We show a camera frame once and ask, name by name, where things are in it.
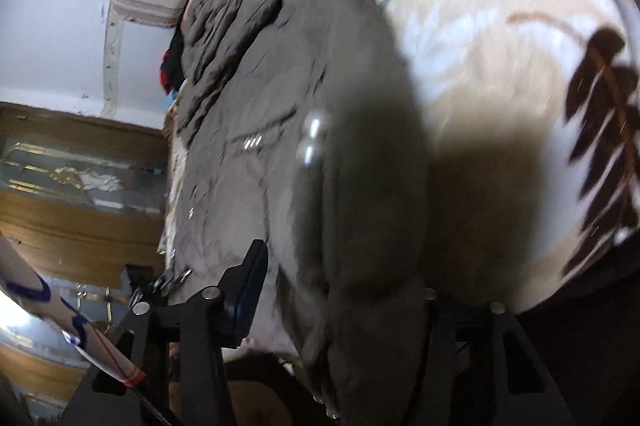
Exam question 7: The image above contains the grey-green quilted hooded jacket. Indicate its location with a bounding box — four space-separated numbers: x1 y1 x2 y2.
164 0 437 422

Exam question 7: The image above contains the leaf print blanket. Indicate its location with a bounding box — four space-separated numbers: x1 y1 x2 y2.
315 0 640 309

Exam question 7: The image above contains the wooden cabinet with glass door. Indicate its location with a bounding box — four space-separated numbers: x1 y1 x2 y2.
0 100 172 409

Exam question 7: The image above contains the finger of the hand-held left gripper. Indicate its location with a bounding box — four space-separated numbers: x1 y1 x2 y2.
125 263 194 307

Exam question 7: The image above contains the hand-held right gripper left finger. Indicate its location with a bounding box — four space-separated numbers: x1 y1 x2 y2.
60 240 271 426

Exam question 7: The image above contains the black cloth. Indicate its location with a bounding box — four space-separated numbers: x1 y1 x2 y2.
166 28 187 87

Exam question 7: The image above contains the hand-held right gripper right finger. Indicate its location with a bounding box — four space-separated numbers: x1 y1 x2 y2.
415 287 567 426

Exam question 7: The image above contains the red cloth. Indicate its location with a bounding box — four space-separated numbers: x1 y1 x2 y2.
158 50 174 94

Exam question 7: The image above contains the person's left forearm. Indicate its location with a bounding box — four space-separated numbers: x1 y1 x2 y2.
0 231 147 388

